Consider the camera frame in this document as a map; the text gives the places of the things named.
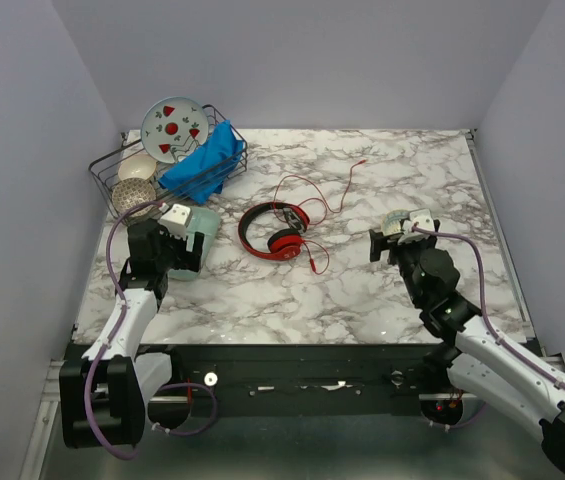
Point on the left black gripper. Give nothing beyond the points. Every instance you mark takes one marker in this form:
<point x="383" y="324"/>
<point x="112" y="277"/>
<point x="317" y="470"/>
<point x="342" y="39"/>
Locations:
<point x="193" y="259"/>

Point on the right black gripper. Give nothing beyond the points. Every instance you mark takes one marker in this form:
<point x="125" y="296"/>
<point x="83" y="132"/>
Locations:
<point x="384" y="245"/>

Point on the red black headphones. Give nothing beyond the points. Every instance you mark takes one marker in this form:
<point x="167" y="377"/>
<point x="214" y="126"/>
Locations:
<point x="283" y="245"/>

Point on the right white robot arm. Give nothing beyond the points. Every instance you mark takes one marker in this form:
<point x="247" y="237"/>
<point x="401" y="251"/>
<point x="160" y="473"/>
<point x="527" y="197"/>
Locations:
<point x="477" y="356"/>

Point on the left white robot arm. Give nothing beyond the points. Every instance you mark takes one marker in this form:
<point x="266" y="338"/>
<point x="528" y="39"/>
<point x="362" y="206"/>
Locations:
<point x="105" y="392"/>

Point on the mint green rectangular tray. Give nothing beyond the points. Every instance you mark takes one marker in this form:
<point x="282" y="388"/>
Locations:
<point x="203" y="221"/>

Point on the blue cloth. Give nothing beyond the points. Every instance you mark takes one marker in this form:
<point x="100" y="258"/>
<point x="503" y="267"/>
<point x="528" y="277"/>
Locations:
<point x="207" y="165"/>

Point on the grey patterned bowl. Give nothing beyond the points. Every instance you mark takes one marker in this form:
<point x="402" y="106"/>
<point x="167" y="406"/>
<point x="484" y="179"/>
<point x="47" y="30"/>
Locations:
<point x="131" y="192"/>

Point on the cream ceramic bowl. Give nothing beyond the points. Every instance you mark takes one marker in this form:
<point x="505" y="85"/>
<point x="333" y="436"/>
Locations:
<point x="138" y="165"/>

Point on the watermelon pattern plate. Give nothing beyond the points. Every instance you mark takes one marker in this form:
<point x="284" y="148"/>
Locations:
<point x="173" y="128"/>

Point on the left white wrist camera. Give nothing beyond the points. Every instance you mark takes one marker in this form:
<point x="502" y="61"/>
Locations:
<point x="176" y="220"/>

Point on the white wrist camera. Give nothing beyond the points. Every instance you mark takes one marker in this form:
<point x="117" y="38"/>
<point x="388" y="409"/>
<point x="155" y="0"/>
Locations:
<point x="176" y="220"/>
<point x="416" y="226"/>

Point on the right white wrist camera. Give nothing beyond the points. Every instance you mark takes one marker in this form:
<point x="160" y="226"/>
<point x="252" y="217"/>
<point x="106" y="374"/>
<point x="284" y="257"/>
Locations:
<point x="416" y="226"/>

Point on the black wire dish rack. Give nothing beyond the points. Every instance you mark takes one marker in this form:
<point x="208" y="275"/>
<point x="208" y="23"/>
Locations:
<point x="105" y="170"/>

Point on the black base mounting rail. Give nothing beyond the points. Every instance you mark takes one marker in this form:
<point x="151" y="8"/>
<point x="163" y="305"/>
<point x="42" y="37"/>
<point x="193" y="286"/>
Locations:
<point x="301" y="380"/>

